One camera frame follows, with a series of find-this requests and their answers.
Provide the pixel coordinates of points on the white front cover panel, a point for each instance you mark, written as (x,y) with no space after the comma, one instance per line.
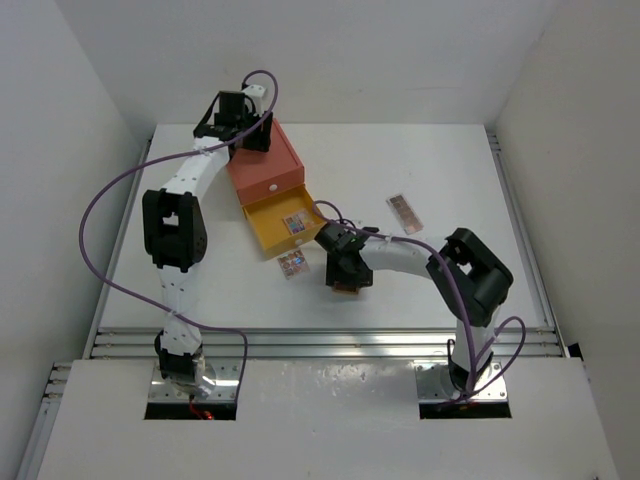
(319,420)

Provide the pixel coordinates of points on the orange drawer box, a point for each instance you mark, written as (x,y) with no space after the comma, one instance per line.
(260,175)

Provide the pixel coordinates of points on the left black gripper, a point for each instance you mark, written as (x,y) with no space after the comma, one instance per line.
(261,140)

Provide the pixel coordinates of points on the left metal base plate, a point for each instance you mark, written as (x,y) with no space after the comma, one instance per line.
(217,383)

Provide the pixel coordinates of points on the long brown eyeshadow palette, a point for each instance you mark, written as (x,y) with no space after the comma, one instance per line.
(404,214)

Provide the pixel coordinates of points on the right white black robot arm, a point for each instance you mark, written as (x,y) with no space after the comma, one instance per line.
(469,277)

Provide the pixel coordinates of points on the round-pan eyeshadow palette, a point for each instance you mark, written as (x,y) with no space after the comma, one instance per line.
(293,263)

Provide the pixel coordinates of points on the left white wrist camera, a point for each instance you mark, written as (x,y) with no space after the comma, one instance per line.
(256,94)

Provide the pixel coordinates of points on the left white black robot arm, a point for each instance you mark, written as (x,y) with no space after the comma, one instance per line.
(174,231)

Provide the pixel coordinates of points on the colourful eyeshadow palette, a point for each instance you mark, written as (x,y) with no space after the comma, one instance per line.
(298,222)

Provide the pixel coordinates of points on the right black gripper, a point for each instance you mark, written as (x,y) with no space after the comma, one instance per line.
(336,274)

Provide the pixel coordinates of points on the brown quad eyeshadow palette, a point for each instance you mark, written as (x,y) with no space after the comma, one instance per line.
(346,290)

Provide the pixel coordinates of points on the yellow drawer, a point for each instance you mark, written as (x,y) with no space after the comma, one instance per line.
(266,220)

